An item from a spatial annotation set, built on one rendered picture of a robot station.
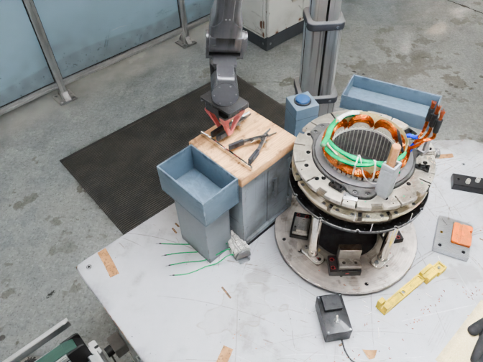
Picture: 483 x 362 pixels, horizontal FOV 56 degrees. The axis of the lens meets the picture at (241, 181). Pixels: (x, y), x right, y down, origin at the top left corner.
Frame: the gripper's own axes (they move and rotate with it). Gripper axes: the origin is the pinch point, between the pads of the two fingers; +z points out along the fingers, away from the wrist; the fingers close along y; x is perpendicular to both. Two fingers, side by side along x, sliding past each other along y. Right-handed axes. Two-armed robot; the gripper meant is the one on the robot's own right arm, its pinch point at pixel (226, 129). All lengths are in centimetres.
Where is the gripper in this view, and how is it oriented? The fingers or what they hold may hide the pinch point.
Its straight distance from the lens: 112.7
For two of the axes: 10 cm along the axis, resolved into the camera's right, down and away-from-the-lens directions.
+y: 7.1, 5.0, -4.9
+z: 0.1, 6.9, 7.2
